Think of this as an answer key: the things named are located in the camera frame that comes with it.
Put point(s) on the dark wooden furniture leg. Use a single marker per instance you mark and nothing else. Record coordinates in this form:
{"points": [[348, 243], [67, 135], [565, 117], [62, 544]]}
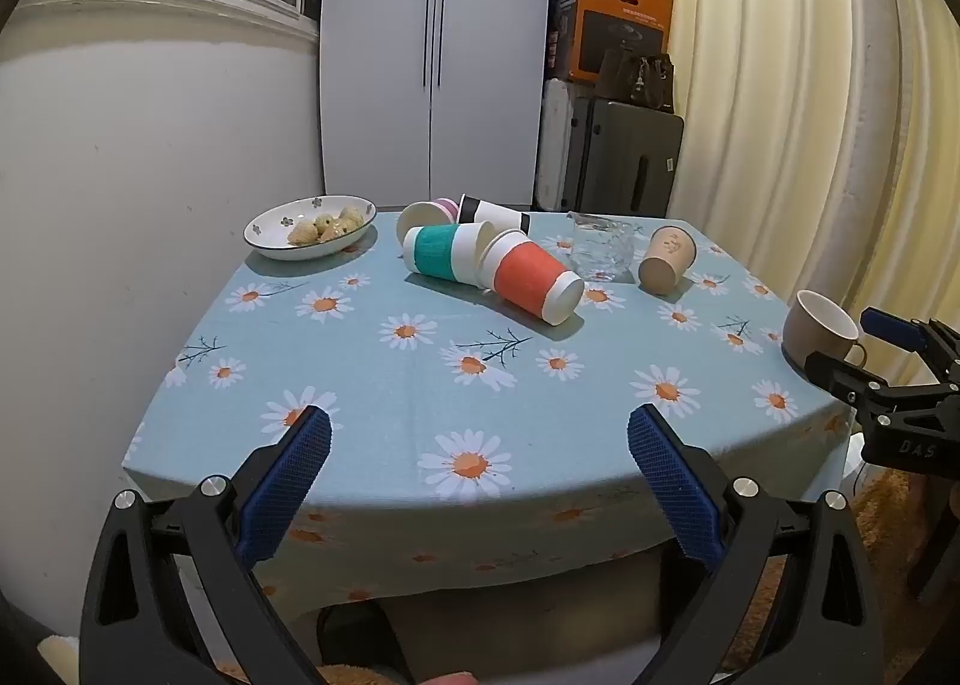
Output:
{"points": [[934, 550]]}

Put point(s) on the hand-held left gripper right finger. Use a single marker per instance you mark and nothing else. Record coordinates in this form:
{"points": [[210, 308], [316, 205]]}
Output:
{"points": [[675, 486]]}

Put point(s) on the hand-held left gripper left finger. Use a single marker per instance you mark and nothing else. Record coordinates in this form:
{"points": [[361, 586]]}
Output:
{"points": [[289, 486]]}

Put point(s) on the white suitcase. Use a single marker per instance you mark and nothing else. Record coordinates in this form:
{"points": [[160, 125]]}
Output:
{"points": [[553, 145]]}

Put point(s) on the clear glass cup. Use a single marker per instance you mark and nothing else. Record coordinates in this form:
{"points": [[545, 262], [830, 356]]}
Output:
{"points": [[600, 246]]}

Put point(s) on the brown handbag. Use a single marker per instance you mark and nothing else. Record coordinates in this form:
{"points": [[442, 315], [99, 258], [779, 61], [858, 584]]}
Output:
{"points": [[637, 81]]}

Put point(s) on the white flowered bowl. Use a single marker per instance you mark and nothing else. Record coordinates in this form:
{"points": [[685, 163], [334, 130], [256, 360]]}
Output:
{"points": [[270, 231]]}

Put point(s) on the red banded paper cup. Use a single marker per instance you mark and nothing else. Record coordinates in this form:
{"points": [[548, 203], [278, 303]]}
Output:
{"points": [[529, 276]]}

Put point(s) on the brown fuzzy rug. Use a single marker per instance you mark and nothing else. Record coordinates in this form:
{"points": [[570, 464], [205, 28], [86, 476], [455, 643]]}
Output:
{"points": [[885, 520]]}

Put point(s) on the blue daisy tablecloth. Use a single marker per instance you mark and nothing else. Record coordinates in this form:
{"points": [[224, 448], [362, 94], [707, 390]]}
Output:
{"points": [[420, 385]]}

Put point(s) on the black banded paper cup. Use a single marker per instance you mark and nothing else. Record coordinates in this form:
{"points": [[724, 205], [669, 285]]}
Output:
{"points": [[495, 212]]}

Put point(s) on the beige ceramic mug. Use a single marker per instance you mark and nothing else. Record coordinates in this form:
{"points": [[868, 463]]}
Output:
{"points": [[814, 329]]}

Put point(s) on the pink banded paper cup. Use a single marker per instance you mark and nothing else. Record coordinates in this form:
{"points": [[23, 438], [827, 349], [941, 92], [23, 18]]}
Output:
{"points": [[420, 220]]}

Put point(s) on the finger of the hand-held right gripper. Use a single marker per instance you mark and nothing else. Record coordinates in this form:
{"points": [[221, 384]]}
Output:
{"points": [[847, 374], [892, 327]]}

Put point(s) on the small golden pastry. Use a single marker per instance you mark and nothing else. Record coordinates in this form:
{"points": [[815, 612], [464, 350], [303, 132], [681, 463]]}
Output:
{"points": [[352, 214], [302, 233], [327, 223], [343, 230]]}

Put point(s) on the grey suitcase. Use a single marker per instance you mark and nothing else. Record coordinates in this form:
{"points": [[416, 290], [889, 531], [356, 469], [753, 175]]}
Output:
{"points": [[615, 160]]}

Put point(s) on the white wardrobe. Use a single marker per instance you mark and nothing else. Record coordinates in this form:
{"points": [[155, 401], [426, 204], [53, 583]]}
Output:
{"points": [[375, 55]]}

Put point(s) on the beige printed paper cup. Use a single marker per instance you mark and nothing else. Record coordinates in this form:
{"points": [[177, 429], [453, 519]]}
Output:
{"points": [[667, 254]]}

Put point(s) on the green banded paper cup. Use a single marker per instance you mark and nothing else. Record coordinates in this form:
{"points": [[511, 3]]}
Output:
{"points": [[439, 250]]}

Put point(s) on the cream curtain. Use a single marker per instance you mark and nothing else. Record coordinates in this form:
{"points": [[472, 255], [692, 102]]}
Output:
{"points": [[810, 93]]}

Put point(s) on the orange and black cardboard box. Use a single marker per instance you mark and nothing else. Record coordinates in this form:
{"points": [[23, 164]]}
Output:
{"points": [[600, 18]]}

